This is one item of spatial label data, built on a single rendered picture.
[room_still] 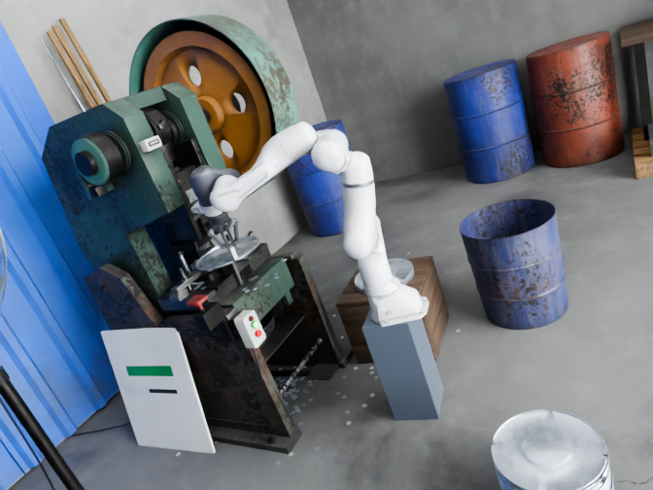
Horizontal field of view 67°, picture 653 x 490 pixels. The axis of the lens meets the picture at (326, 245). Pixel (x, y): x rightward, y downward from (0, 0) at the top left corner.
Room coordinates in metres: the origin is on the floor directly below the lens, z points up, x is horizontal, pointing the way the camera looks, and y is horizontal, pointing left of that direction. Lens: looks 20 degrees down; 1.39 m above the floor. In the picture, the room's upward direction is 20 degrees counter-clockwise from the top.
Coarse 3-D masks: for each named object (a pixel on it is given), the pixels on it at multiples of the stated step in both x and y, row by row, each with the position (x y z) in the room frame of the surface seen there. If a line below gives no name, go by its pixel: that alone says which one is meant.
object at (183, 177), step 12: (180, 168) 2.14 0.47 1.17; (192, 168) 2.09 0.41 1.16; (180, 180) 2.01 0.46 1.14; (192, 192) 2.04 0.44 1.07; (192, 204) 2.02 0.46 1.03; (204, 216) 2.01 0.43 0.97; (180, 228) 2.03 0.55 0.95; (192, 228) 1.99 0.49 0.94; (204, 228) 1.99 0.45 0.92; (180, 240) 2.05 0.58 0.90; (192, 240) 2.00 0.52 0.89
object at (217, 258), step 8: (240, 240) 2.14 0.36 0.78; (248, 240) 2.09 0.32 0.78; (216, 248) 2.14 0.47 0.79; (240, 248) 2.01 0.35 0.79; (248, 248) 1.98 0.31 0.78; (208, 256) 2.08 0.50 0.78; (216, 256) 2.02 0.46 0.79; (224, 256) 1.97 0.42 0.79; (232, 256) 1.96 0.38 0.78; (240, 256) 1.92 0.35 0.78; (200, 264) 2.00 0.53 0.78; (208, 264) 1.96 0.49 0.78; (216, 264) 1.92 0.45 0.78; (224, 264) 1.87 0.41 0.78
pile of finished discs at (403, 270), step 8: (392, 264) 2.21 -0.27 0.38; (400, 264) 2.17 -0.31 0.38; (408, 264) 2.14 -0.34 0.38; (392, 272) 2.11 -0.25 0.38; (400, 272) 2.09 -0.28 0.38; (408, 272) 2.06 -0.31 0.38; (360, 280) 2.17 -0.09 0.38; (400, 280) 2.01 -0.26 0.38; (408, 280) 2.03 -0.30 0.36; (360, 288) 2.09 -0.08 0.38
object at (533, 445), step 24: (504, 432) 1.12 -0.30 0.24; (528, 432) 1.09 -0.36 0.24; (552, 432) 1.06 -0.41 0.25; (576, 432) 1.03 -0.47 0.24; (504, 456) 1.04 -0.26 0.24; (528, 456) 1.01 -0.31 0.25; (552, 456) 0.98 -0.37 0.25; (576, 456) 0.96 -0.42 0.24; (528, 480) 0.95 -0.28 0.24; (552, 480) 0.92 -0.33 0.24; (576, 480) 0.90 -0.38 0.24
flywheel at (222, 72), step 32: (192, 32) 2.29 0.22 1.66; (160, 64) 2.44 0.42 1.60; (192, 64) 2.37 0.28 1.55; (224, 64) 2.28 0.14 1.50; (224, 96) 2.31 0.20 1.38; (256, 96) 2.18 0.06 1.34; (224, 128) 2.36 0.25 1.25; (256, 128) 2.26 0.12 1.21; (224, 160) 2.40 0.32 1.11; (256, 160) 2.25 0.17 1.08
